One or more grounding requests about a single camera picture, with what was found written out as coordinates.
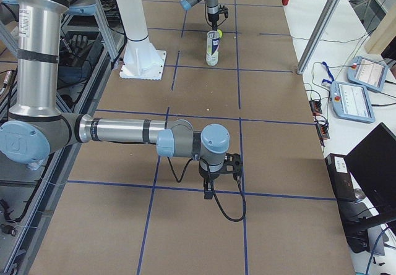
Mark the brown paper table cover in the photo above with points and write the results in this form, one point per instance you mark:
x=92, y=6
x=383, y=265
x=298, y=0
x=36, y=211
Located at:
x=126, y=210

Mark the white pedestal base plate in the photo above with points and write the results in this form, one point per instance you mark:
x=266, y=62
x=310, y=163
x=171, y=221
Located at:
x=143, y=66

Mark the aluminium frame diagonal post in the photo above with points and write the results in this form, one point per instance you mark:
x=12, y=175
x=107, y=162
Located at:
x=316, y=35

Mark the white camera pedestal column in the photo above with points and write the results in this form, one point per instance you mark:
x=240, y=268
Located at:
x=135, y=27

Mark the black monitor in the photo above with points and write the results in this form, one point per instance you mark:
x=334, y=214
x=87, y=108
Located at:
x=372, y=164

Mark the near teach pendant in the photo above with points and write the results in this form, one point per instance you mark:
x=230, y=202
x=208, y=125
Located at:
x=351, y=102

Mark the yellow Roland Garros tennis ball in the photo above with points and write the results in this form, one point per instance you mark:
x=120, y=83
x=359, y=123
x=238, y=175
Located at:
x=220, y=33

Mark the clear plastic ball can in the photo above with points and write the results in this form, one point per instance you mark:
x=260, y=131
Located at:
x=213, y=44

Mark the black desktop computer box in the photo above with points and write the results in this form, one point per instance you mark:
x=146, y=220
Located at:
x=351, y=207

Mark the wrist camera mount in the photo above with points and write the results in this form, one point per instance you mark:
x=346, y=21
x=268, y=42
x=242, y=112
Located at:
x=233, y=164

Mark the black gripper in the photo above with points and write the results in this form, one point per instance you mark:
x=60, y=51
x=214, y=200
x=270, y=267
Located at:
x=213, y=18
x=206, y=173

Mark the far teach pendant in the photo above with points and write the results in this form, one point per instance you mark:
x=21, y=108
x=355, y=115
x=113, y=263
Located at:
x=367, y=72

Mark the teach pendant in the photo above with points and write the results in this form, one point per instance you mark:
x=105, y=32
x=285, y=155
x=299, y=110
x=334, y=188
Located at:
x=367, y=72
x=351, y=102

